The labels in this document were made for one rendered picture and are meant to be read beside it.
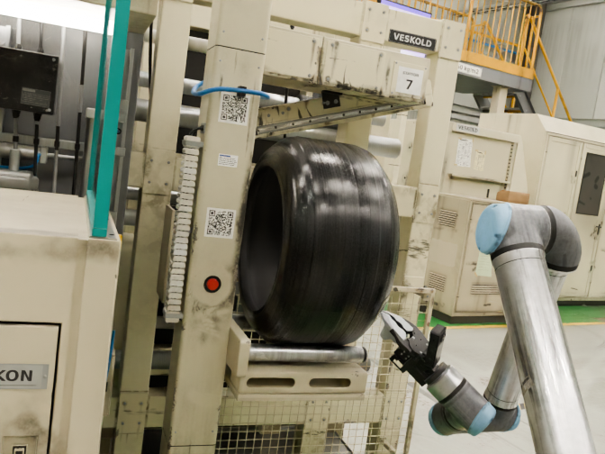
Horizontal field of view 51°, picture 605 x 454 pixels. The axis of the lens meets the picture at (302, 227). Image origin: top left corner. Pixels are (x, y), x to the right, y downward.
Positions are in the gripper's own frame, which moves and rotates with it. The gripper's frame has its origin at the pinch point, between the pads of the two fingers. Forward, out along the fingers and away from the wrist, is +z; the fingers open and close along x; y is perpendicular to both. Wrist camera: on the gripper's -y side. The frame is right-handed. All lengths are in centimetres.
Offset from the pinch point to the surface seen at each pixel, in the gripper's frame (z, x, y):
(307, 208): 31.1, -11.3, -14.5
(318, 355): 4.6, -10.6, 18.0
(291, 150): 46.7, 1.2, -14.2
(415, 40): 62, 97, -22
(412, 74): 47, 61, -26
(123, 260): 78, 7, 76
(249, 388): 10.6, -28.3, 25.9
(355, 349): -1.3, -1.5, 15.6
